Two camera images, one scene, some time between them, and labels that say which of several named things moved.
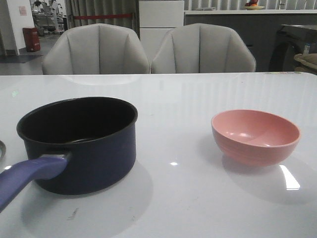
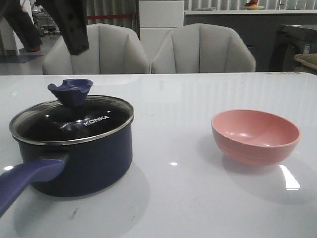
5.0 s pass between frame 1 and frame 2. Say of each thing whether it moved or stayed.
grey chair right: stayed
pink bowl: stayed
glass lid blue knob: moved
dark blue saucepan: stayed
